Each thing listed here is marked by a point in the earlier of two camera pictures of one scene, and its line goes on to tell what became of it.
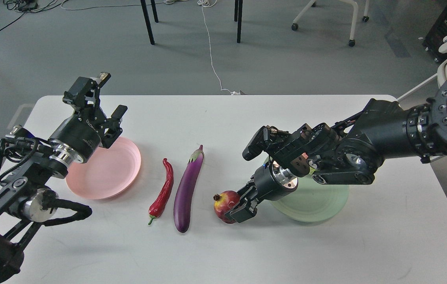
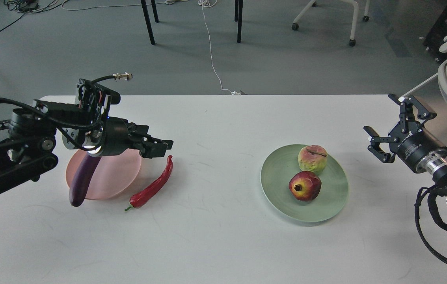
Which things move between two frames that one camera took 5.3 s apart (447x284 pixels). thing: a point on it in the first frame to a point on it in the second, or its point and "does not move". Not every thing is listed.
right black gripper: x=270 y=182 to x=415 y=142
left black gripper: x=82 y=131 to x=120 y=137
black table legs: x=144 y=6 does not move
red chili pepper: x=158 y=204 to x=139 y=199
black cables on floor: x=24 y=6 does not move
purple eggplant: x=186 y=187 to x=82 y=179
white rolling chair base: x=295 y=25 does not move
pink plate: x=110 y=172 does not move
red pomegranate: x=224 y=201 to x=305 y=185
